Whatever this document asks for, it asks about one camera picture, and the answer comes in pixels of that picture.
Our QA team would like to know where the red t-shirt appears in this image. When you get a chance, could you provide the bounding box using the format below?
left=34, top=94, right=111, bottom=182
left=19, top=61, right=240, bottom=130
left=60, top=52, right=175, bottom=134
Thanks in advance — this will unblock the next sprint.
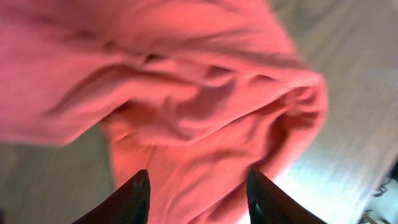
left=1, top=0, right=328, bottom=223

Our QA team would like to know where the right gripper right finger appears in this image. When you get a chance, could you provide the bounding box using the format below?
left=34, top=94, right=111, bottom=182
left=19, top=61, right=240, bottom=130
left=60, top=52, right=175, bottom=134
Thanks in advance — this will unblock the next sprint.
left=246, top=168, right=326, bottom=224

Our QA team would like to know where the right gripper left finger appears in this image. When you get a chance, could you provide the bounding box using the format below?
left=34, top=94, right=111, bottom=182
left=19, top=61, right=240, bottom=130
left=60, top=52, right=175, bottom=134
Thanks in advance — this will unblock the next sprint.
left=73, top=169, right=150, bottom=224

